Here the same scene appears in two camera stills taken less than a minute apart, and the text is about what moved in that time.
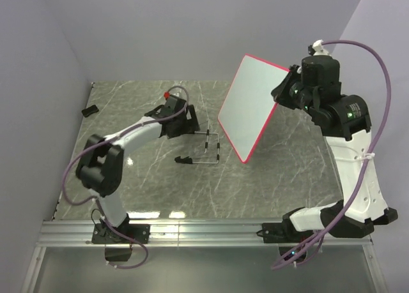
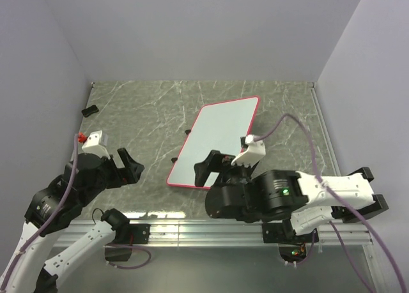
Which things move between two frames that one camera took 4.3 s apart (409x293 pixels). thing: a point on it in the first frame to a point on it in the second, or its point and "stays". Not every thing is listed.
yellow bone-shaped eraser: x=89 y=110 stays
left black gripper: x=190 y=124 to x=123 y=175
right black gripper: x=280 y=94 to x=217 y=162
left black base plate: x=102 y=234 stays
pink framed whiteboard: x=249 y=107 to x=219 y=126
